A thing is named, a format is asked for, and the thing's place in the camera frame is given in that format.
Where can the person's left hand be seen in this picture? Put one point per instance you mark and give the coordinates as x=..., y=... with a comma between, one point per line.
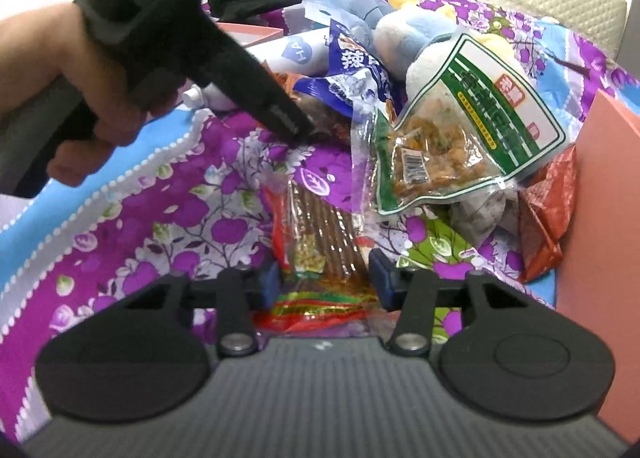
x=50, y=47

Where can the grey crinkled packet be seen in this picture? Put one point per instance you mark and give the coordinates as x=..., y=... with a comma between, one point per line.
x=480, y=218

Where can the blue white plush toy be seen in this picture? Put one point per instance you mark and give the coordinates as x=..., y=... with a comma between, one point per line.
x=400, y=32

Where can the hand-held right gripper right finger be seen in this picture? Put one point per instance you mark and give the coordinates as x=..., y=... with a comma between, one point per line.
x=380, y=280

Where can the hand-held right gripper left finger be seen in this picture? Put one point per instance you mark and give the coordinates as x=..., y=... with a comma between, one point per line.
x=270, y=285

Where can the shallow pink cardboard box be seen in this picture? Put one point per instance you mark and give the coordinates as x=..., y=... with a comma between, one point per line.
x=255, y=32

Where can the red green foil packet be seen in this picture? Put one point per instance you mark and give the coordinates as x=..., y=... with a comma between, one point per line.
x=310, y=313

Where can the white spray bottle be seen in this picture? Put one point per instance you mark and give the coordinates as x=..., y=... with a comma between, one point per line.
x=300, y=52

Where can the red orange foil packet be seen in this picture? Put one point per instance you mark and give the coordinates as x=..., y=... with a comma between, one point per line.
x=545, y=218

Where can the green label snack packet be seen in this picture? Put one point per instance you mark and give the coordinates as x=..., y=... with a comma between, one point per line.
x=500, y=102

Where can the clear red-edged sticks packet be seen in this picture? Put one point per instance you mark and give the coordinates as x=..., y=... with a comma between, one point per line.
x=320, y=228

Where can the deep pink cardboard box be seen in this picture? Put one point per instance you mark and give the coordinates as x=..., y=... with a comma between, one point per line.
x=610, y=238

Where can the blue snack packet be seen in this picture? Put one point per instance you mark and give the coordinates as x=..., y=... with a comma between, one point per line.
x=350, y=62

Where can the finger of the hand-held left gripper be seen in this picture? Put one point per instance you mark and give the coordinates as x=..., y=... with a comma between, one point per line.
x=255, y=87

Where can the purple floral blanket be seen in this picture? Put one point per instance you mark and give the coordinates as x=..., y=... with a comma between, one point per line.
x=175, y=218

